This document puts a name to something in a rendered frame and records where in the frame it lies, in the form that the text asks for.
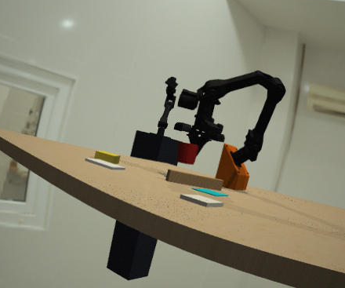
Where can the yellow rectangular block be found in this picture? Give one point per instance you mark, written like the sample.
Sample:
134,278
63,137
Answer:
107,157

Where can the white flat square pad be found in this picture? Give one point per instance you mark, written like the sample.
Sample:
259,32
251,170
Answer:
105,164

